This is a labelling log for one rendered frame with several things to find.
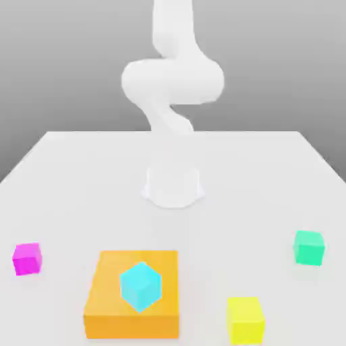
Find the small cyan cube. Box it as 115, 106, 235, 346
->
119, 261, 163, 314

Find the small green cube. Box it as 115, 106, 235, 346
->
293, 230, 326, 268

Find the small yellow cube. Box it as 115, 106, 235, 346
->
226, 296, 266, 346

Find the small magenta cube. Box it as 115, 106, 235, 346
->
11, 242, 43, 277

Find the large orange box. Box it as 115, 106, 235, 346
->
82, 250, 180, 340

